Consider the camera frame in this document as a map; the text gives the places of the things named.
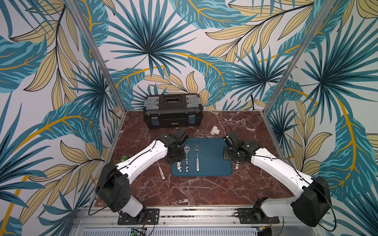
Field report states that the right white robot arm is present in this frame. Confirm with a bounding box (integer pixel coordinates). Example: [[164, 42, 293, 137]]
[[223, 135, 332, 227]]

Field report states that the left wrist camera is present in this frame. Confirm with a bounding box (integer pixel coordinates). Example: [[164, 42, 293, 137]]
[[173, 128, 189, 146]]

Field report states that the teal plastic tray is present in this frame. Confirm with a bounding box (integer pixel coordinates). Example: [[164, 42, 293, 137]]
[[171, 138, 233, 177]]

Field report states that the green toy drill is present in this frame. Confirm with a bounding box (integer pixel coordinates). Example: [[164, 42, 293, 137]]
[[116, 155, 129, 164]]

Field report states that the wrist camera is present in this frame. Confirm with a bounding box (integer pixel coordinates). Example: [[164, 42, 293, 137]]
[[173, 128, 189, 146], [223, 131, 245, 148]]

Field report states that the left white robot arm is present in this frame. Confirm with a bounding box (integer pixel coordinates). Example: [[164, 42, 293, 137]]
[[96, 130, 188, 217]]

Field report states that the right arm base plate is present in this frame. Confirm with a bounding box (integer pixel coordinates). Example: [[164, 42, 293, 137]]
[[233, 208, 280, 226]]

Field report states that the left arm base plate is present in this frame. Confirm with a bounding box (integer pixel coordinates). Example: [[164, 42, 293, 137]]
[[117, 208, 160, 226]]

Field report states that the black toolbox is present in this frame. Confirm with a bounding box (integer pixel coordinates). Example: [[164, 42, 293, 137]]
[[143, 93, 203, 129]]

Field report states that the aluminium front rail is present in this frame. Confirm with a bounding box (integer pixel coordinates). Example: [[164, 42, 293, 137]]
[[70, 206, 302, 228]]

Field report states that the fork with cow-pattern handle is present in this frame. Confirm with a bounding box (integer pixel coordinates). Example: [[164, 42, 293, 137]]
[[177, 162, 182, 172]]

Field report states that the spoon with cow-pattern handle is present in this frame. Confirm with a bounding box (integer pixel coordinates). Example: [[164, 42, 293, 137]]
[[184, 145, 190, 172]]

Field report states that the white PVC tee fitting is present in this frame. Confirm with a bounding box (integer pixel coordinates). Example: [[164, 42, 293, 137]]
[[210, 126, 220, 135]]

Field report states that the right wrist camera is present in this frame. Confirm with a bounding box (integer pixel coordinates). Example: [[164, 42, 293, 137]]
[[223, 131, 245, 148]]

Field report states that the spoon with hello kitty handle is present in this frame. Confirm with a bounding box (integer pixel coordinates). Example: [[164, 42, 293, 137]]
[[157, 163, 165, 180]]

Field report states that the fork with hello kitty handle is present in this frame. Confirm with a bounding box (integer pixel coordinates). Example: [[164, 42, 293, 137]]
[[195, 144, 200, 171]]

